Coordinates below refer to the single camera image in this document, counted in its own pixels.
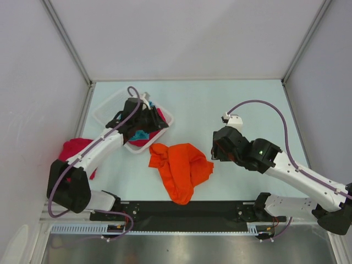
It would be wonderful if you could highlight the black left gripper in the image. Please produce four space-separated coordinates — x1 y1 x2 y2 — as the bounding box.
134 106 168 134

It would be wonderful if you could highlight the orange t shirt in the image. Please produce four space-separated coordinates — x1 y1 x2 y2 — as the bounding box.
148 143 214 205

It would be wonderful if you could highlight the white plastic mesh basket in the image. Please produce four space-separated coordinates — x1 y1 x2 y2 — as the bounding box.
92 90 174 154

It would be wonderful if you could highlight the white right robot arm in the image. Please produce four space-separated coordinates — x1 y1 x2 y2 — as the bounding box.
211 126 351 235

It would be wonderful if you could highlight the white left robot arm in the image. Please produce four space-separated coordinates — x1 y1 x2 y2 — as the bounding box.
47 97 169 220

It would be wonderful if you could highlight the pink t shirt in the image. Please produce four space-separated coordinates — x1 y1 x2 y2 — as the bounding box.
128 107 168 148

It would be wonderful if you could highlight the teal t shirt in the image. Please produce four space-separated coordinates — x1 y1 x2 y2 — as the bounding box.
113 114 150 143

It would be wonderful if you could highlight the folded red t shirt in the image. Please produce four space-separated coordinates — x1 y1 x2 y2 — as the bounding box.
57 138 98 181

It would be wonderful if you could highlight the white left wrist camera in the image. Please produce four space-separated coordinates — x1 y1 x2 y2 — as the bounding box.
140 92 155 110

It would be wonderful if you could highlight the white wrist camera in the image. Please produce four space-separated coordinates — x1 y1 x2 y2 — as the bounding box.
140 92 155 110
222 113 243 133

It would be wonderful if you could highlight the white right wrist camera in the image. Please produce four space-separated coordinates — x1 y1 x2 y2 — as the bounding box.
222 113 243 133

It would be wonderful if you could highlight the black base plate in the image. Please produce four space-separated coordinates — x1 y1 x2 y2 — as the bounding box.
89 200 287 233

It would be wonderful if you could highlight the white slotted cable duct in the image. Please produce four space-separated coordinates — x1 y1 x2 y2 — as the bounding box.
50 223 274 240

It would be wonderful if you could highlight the aluminium frame rail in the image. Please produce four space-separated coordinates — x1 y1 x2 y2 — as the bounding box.
38 203 352 226

